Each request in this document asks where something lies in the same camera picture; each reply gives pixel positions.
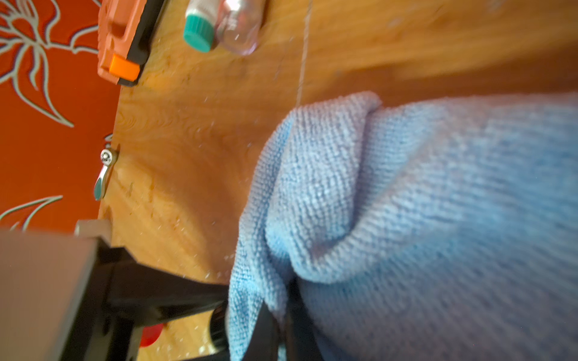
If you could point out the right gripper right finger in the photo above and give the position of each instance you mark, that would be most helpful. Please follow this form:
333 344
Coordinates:
300 341

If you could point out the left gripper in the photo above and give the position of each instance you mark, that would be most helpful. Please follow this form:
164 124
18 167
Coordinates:
122 296

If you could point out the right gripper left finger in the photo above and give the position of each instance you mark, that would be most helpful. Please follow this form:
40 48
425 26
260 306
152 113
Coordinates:
265 338

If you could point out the blue microfiber cloth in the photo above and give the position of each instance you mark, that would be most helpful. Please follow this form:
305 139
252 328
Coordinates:
437 230

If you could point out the green cap toothpaste tube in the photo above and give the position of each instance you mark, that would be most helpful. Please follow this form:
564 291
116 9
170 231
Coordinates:
201 17

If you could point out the pink translucent tube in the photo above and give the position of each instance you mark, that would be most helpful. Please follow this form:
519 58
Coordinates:
239 25

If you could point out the black cap white tube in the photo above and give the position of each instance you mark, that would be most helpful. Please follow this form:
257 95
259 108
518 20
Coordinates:
218 327

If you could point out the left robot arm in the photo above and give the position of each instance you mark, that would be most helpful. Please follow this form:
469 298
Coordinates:
70 298

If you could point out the ratchet wrench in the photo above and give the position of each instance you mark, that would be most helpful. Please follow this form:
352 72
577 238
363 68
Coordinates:
108 157

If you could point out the orange tool case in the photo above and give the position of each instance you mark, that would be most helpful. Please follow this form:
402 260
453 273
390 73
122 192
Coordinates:
125 30

